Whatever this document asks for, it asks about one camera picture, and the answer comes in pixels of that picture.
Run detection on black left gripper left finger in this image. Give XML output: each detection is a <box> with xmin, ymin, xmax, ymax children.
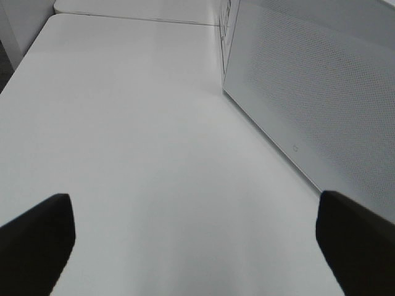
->
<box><xmin>1</xmin><ymin>194</ymin><xmax>76</xmax><ymax>295</ymax></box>

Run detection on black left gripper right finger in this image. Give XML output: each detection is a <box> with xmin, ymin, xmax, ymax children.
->
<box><xmin>315</xmin><ymin>191</ymin><xmax>394</xmax><ymax>295</ymax></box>

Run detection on white microwave door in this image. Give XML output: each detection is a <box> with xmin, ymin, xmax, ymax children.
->
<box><xmin>223</xmin><ymin>0</ymin><xmax>394</xmax><ymax>221</ymax></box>

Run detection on white microwave oven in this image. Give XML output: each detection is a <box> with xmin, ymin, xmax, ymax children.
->
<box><xmin>218</xmin><ymin>0</ymin><xmax>239</xmax><ymax>74</ymax></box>

